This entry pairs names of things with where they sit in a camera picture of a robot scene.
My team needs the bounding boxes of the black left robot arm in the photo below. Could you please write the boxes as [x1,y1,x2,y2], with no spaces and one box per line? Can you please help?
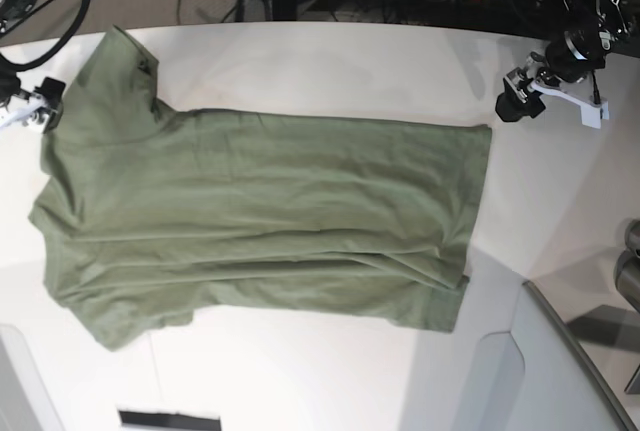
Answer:
[495,0,633,129]

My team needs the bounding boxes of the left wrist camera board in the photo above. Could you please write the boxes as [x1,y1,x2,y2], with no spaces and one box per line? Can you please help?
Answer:
[580,100,609,129]

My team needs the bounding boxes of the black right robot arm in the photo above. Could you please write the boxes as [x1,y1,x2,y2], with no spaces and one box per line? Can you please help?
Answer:
[1,0,91,134]

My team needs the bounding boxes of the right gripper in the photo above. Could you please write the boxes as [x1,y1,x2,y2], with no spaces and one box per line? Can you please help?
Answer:
[1,77,66,132]

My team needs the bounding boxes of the grey metal cylinder stand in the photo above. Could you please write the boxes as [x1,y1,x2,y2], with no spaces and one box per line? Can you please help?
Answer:
[614,220,640,312]

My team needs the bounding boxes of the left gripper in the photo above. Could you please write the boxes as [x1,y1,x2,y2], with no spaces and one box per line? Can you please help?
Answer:
[495,51,600,123]

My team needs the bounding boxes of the green t-shirt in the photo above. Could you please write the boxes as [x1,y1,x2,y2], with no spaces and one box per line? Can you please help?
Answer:
[30,28,492,350]

